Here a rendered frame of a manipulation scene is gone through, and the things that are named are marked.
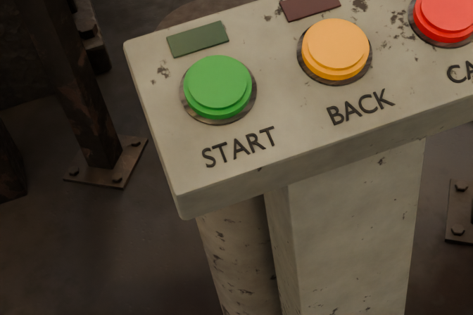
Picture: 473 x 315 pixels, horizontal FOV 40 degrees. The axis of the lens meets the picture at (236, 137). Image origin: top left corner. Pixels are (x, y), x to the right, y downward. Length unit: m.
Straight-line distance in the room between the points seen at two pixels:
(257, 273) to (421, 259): 0.35
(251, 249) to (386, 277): 0.19
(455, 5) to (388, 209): 0.15
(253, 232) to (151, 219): 0.45
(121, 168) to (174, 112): 0.80
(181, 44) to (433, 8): 0.16
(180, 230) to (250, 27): 0.70
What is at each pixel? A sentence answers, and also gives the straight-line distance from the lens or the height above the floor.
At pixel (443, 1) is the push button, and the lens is 0.43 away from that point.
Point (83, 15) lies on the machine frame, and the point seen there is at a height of 0.07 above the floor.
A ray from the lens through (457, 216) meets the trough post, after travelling 1.07.
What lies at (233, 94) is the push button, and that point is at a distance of 0.38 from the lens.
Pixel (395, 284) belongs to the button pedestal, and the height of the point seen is 0.36.
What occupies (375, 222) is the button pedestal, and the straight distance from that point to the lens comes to 0.49.
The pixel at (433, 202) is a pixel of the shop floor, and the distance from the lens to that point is 1.09.
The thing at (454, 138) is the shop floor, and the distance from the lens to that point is 1.18.
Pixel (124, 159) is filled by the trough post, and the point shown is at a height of 0.01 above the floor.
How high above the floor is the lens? 0.86
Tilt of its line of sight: 46 degrees down
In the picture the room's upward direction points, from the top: 10 degrees counter-clockwise
